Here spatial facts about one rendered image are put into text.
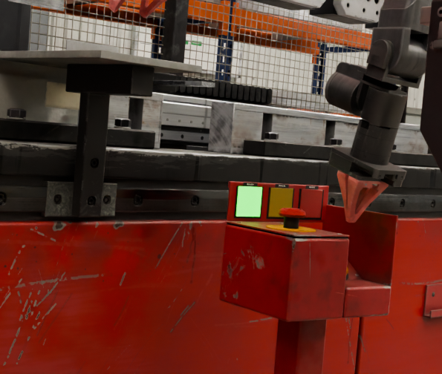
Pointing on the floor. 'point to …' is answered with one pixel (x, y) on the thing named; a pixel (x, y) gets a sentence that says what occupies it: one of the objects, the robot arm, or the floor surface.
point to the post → (174, 31)
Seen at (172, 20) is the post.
